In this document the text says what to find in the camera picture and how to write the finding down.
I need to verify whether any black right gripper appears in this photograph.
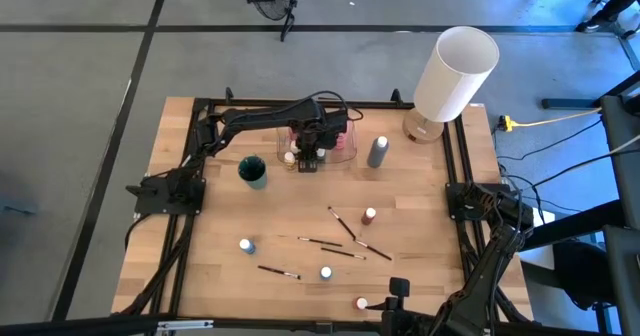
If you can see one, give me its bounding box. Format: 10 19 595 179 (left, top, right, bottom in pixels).
365 277 444 336

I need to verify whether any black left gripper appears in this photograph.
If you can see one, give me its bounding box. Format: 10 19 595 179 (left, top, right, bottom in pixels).
292 106 351 174

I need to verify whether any paintbrush silver ferrule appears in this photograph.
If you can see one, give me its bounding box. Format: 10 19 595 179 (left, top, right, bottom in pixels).
257 264 302 281

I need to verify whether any tall grey paint bottle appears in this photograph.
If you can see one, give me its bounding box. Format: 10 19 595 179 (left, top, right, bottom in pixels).
367 135 390 170

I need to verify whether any clear plastic tray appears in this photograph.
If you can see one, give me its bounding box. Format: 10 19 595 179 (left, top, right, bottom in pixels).
276 104 359 165

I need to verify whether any teal plastic cup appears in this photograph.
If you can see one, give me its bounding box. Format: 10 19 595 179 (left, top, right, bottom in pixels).
237 155 268 191

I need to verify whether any table lamp white shade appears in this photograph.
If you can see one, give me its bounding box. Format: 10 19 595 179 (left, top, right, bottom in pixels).
402 25 501 145

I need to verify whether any white printed box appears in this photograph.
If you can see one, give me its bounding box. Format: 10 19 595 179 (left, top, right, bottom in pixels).
529 206 557 228

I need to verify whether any black office chair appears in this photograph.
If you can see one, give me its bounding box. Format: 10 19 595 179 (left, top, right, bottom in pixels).
552 238 617 311

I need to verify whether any person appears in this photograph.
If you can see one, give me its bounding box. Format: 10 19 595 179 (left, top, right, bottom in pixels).
574 0 640 35

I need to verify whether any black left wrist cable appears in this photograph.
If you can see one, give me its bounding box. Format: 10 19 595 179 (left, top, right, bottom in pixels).
307 89 365 123

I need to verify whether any black aluminium table frame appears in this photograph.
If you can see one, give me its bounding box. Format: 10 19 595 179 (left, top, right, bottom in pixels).
149 86 534 327

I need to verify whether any silver aluminium bracket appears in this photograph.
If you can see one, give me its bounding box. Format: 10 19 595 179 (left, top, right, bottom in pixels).
157 319 214 332

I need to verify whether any yellow extension cord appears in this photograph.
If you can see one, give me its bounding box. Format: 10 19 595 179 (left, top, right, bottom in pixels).
497 106 604 133

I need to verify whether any black floor cable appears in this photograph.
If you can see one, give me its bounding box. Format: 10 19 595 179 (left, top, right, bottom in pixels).
499 118 604 162
529 148 640 187

